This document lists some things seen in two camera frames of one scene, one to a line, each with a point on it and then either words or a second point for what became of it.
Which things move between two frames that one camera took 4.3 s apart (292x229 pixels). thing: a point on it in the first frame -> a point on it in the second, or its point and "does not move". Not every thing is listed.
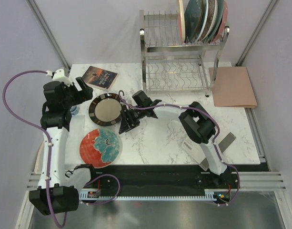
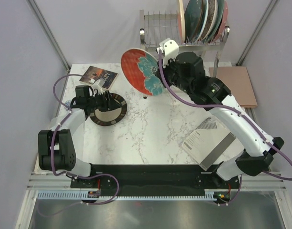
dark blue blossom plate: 196,17 does not move
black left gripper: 85,94 -> 108,105
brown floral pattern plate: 211,17 does not move
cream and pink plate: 181,23 does not move
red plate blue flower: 101,148 -> 139,66
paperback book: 100,78 does not move
